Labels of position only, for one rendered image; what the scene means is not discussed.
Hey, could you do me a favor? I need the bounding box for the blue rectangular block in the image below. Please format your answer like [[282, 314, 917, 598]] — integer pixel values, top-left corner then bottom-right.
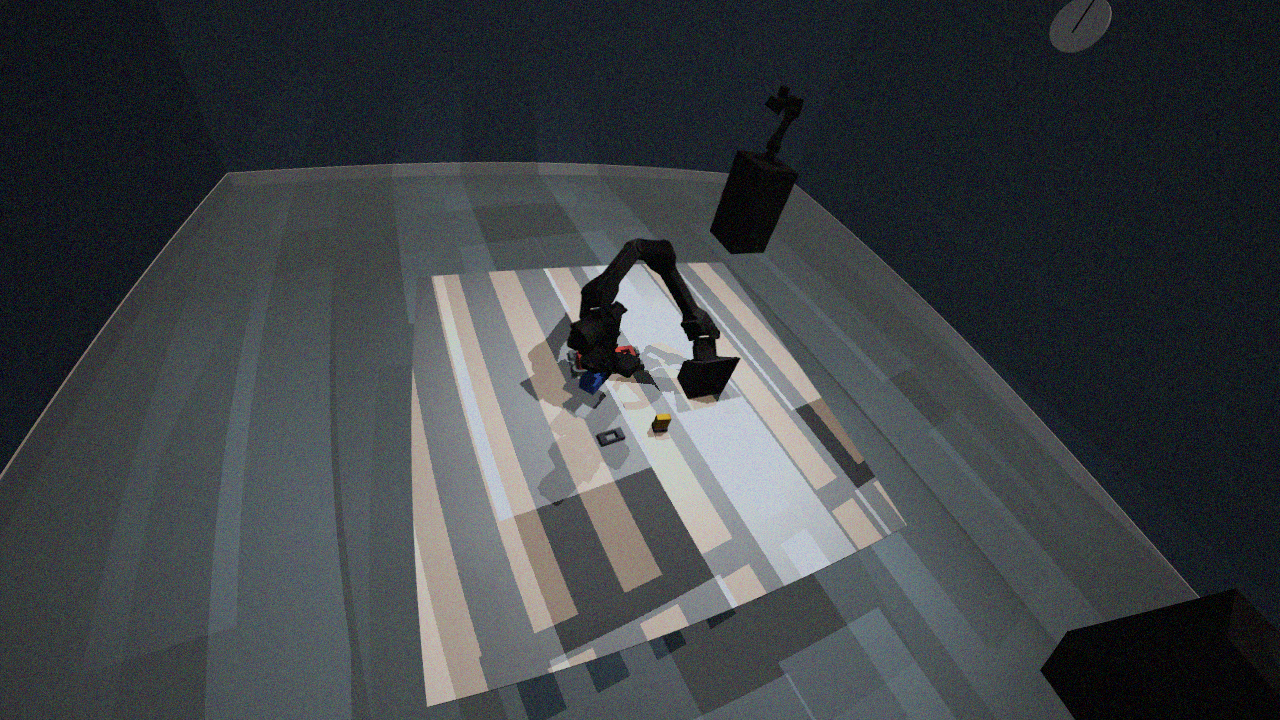
[[579, 372, 607, 395]]

